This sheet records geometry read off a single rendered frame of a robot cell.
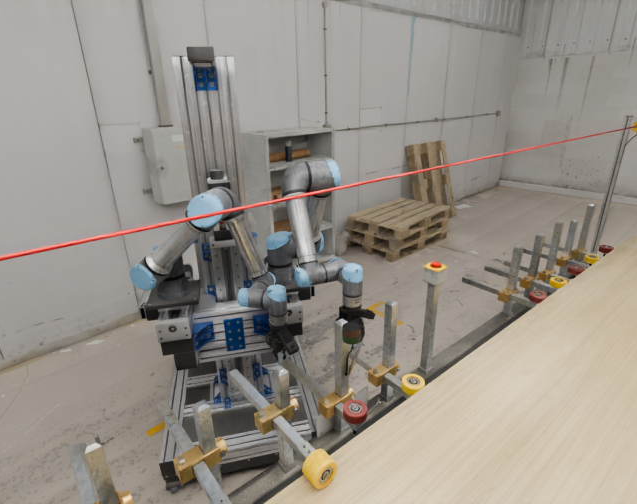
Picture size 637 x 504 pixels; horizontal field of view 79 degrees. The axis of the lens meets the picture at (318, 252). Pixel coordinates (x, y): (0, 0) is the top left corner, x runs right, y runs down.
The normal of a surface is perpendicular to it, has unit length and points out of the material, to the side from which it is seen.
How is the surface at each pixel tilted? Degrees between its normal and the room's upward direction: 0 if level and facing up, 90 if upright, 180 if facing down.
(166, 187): 90
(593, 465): 0
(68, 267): 90
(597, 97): 90
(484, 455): 0
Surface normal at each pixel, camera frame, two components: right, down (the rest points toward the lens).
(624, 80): -0.73, 0.27
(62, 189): 0.69, 0.26
